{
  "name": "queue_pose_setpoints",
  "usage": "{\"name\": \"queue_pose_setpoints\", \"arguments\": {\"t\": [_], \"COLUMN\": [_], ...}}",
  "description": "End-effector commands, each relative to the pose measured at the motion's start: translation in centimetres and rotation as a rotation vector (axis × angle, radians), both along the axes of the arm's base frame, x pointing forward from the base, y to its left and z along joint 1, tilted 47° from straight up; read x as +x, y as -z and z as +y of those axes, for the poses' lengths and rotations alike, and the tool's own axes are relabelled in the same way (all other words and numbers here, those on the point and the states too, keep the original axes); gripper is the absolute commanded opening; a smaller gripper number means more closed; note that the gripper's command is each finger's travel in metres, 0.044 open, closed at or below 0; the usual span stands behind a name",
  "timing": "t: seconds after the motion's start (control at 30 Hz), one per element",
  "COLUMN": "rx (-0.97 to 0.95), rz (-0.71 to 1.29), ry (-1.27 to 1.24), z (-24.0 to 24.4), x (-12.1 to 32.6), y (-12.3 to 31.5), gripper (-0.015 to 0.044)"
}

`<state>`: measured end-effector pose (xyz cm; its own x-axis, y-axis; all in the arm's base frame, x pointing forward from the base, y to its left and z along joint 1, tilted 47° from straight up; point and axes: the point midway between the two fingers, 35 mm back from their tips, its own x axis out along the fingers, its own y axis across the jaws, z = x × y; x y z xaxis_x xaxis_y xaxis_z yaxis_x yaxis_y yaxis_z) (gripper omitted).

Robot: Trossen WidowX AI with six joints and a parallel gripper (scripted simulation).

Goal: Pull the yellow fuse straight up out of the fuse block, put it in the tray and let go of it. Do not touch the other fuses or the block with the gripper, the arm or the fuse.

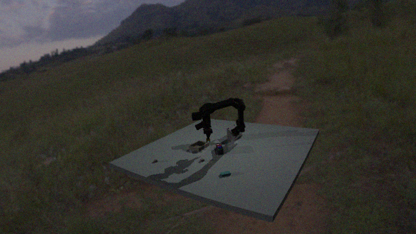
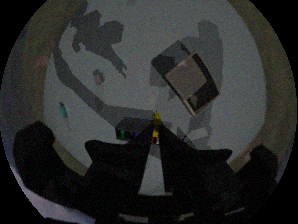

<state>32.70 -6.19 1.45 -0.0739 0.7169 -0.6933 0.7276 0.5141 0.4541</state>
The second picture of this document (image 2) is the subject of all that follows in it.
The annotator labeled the small teal block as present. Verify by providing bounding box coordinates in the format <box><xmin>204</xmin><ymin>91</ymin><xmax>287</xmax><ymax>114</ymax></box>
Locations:
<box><xmin>59</xmin><ymin>105</ymin><xmax>68</xmax><ymax>119</ymax></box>

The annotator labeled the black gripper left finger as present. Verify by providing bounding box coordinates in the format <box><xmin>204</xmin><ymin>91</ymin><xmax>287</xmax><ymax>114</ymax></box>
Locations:
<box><xmin>85</xmin><ymin>123</ymin><xmax>154</xmax><ymax>192</ymax></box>

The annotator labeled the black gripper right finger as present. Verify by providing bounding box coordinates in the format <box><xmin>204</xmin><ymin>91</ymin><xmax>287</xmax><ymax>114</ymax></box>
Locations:
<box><xmin>158</xmin><ymin>124</ymin><xmax>233</xmax><ymax>193</ymax></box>

